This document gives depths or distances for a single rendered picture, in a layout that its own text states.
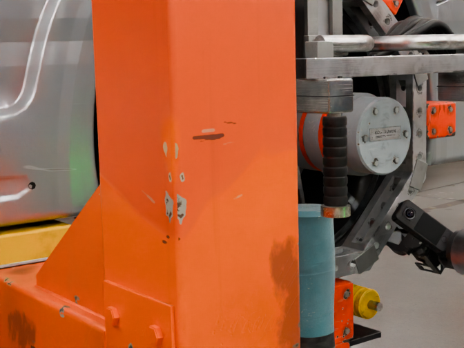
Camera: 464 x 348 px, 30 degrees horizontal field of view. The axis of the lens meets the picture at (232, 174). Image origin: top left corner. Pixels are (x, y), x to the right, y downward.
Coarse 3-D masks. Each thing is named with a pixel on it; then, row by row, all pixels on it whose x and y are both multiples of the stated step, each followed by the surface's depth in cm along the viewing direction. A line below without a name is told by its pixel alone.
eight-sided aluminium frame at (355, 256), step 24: (360, 0) 156; (360, 24) 162; (384, 24) 159; (408, 96) 167; (408, 168) 168; (384, 192) 169; (408, 192) 167; (360, 216) 168; (384, 216) 164; (360, 240) 168; (384, 240) 165; (336, 264) 158; (360, 264) 161
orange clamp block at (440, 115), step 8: (432, 104) 169; (440, 104) 171; (448, 104) 172; (432, 112) 169; (440, 112) 171; (448, 112) 172; (432, 120) 170; (440, 120) 171; (448, 120) 173; (432, 128) 170; (440, 128) 171; (448, 128) 173; (432, 136) 170; (440, 136) 172; (448, 136) 173
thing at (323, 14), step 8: (296, 0) 151; (320, 0) 150; (328, 0) 151; (296, 8) 152; (320, 8) 150; (328, 8) 151; (296, 16) 152; (320, 16) 150; (328, 16) 151; (296, 24) 152; (320, 24) 151; (328, 24) 152; (296, 32) 152; (320, 32) 151; (328, 32) 152; (296, 40) 152; (296, 48) 153; (296, 56) 153
